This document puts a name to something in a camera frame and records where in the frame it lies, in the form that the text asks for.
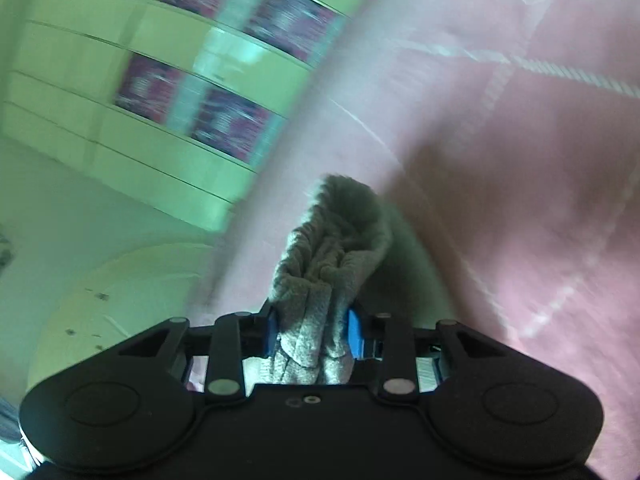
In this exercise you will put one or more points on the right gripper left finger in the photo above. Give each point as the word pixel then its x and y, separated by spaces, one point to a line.
pixel 137 400

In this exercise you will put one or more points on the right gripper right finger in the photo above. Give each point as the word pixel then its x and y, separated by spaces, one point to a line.
pixel 480 397

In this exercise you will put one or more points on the grey-green knit pants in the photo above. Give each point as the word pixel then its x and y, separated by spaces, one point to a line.
pixel 352 246

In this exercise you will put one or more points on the cream curved headboard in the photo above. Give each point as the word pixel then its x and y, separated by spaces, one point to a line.
pixel 118 300

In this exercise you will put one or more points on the left red poster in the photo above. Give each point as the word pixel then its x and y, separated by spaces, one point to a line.
pixel 189 105

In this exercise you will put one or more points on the red poster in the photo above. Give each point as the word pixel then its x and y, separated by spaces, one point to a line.
pixel 303 29
pixel 189 105

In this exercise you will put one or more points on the pink quilted bedspread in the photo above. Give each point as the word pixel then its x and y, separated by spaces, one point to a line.
pixel 507 134

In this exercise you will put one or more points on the pale green wardrobe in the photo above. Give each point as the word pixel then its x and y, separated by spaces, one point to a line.
pixel 62 63

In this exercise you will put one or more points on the right red poster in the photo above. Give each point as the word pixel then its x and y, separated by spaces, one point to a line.
pixel 303 29

